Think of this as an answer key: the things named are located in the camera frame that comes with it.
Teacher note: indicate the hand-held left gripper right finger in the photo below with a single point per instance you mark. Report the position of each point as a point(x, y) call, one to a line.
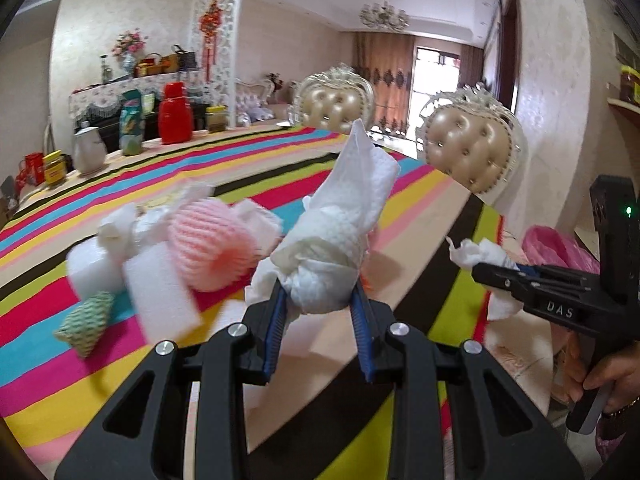
point(361, 340)

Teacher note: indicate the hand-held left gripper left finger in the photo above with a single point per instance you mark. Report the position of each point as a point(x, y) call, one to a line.
point(274, 345)

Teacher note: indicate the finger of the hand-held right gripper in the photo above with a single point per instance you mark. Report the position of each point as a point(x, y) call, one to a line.
point(545, 297)
point(555, 274)

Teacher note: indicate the pink plastic bag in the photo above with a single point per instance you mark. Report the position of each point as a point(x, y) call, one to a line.
point(555, 247)

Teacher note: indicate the small white tissue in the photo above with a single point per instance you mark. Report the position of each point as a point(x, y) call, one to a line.
point(475, 252)

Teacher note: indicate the white paper towel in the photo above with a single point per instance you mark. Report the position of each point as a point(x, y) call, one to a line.
point(330, 240)

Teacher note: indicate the white foam block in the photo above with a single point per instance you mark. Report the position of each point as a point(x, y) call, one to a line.
point(160, 290)
point(92, 270)

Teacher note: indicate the person's right forearm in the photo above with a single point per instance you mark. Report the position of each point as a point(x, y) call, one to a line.
point(622, 435)

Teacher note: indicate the person's right hand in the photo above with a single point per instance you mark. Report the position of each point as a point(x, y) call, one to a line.
point(617, 375)

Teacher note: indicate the pink foam fruit net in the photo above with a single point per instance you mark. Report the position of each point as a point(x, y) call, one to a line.
point(210, 240)

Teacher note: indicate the striped tablecloth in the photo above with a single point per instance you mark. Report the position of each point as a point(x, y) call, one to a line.
point(125, 390)

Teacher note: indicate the ornate padded dining chair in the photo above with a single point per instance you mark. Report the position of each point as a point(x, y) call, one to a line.
point(332, 105)
point(467, 145)

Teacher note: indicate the white crumpled plastic bag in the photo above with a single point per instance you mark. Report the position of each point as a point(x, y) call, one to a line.
point(130, 225)

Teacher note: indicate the green foam fruit net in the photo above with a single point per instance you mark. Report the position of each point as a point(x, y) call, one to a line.
point(87, 325)

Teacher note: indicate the glass jar with yellow lid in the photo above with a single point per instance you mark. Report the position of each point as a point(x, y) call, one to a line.
point(216, 120)

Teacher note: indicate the ornate pink sofa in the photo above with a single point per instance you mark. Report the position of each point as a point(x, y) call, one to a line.
point(257, 100)

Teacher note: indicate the red thermos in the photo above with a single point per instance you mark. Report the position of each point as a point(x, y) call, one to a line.
point(175, 115)

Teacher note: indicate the dark wooden sideboard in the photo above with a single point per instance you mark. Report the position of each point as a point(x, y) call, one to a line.
point(150, 125)

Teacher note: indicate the brown curtains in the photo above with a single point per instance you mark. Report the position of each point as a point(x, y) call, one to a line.
point(382, 80)

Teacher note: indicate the green snack bag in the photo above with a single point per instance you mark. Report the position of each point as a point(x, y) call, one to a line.
point(132, 125)

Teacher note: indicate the white teapot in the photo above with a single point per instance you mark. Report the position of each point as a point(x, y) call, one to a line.
point(90, 152)

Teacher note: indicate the yellow label jar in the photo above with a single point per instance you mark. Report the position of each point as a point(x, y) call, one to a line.
point(53, 172)

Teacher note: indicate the black handbag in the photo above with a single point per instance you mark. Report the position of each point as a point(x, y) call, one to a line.
point(186, 58)

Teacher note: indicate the brown woven basket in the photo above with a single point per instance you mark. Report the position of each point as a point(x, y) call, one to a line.
point(169, 63)

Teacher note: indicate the floral lace cloth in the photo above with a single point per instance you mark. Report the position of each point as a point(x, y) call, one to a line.
point(100, 97)

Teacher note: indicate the red gift basket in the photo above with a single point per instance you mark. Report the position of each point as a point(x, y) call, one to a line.
point(146, 67)

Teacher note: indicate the white lattice screen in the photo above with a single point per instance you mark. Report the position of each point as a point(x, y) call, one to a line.
point(230, 40)

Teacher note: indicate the chandelier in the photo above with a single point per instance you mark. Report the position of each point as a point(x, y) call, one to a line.
point(384, 15)

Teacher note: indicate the red knot decoration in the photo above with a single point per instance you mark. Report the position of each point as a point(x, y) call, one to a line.
point(211, 25)

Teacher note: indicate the vase with pink flowers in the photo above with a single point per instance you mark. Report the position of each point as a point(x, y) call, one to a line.
point(129, 52)

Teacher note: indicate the dark wooden door frame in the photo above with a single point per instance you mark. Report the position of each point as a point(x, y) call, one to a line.
point(510, 50)

